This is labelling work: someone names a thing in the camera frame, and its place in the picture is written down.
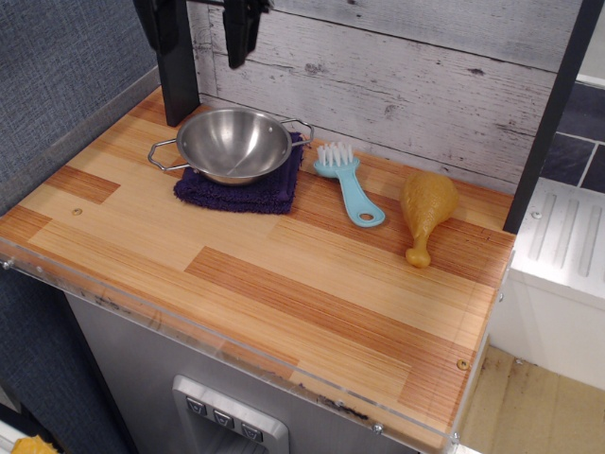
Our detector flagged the white toy sink drainboard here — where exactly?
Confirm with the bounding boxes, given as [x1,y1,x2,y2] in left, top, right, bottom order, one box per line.
[512,178,604,298]

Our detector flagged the light blue dish brush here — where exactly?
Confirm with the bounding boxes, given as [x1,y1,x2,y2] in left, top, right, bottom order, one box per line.
[314,142,386,228]

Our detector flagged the yellow toy object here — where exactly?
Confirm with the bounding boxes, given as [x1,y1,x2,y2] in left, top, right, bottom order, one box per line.
[10,436,59,454]

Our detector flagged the black vertical corner post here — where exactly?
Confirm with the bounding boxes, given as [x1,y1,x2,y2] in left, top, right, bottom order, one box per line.
[158,1,199,127]

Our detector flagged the grey water dispenser panel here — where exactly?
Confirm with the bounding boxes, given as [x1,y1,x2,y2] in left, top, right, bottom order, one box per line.
[172,375,290,453]

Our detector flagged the dark blue folded towel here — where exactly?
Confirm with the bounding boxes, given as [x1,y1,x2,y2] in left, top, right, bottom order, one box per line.
[173,145,304,215]

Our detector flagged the stainless steel two-handled pot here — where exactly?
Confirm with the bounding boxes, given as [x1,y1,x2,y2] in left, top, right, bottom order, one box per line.
[147,107,315,185]

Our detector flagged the black right frame post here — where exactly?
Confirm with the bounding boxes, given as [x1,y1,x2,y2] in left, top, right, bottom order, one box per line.
[503,0,604,234]

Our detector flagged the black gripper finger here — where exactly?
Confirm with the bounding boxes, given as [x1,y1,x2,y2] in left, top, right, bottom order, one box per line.
[132,0,179,53]
[223,0,270,69]

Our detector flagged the clear acrylic table edge guard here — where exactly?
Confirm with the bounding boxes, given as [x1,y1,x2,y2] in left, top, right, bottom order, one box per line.
[1,233,467,453]

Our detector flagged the plastic toy chicken drumstick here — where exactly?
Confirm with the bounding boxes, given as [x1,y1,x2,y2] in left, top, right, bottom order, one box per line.
[400,171,459,268]

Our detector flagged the silver toy fridge cabinet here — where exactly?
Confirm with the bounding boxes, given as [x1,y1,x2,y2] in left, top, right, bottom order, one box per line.
[67,294,412,453]

